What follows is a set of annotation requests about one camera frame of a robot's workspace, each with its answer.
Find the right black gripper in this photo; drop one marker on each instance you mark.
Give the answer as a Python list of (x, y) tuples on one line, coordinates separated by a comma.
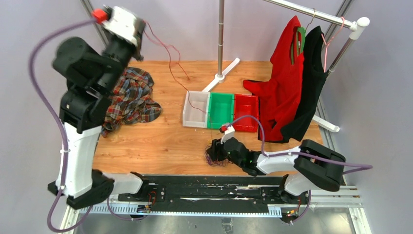
[(215, 151)]

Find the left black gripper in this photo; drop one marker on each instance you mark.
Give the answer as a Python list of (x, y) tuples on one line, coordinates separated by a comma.
[(137, 55)]

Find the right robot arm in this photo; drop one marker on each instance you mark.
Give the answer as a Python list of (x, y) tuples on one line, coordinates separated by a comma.
[(314, 165)]

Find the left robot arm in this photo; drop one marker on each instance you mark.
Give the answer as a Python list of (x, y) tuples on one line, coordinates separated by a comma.
[(91, 78)]

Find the green plastic bin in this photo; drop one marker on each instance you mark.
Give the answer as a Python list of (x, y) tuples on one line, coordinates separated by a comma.
[(220, 110)]

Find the white plastic bin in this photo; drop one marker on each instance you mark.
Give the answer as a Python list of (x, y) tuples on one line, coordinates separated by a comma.
[(195, 111)]

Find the red plastic bin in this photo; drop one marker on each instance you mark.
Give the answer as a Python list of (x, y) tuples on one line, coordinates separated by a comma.
[(246, 105)]

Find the plaid flannel shirt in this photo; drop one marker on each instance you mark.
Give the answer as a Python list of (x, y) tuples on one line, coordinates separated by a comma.
[(132, 101)]

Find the red shirt on hanger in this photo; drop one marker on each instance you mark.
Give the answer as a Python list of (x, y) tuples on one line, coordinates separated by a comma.
[(279, 97)]

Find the black shirt on hanger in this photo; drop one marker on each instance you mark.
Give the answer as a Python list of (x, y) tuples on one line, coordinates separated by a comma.
[(313, 80)]

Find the green hanger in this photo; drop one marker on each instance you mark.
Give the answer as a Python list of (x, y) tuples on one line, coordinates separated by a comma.
[(298, 43)]

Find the pink hanger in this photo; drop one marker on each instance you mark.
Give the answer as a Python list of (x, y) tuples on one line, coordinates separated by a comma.
[(327, 43)]

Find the metal clothes rack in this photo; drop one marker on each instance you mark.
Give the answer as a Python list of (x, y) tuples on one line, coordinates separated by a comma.
[(357, 28)]

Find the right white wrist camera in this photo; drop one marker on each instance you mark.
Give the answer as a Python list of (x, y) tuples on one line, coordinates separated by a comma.
[(228, 132)]

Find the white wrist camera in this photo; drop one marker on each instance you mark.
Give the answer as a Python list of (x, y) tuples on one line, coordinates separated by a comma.
[(228, 132), (125, 25)]

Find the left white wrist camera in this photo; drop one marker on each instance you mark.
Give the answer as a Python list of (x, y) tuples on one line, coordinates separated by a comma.
[(125, 25)]

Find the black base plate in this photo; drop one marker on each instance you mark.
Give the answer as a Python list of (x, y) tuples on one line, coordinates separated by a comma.
[(213, 194)]

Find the aluminium frame rail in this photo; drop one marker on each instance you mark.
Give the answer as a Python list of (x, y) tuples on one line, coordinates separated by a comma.
[(88, 7)]

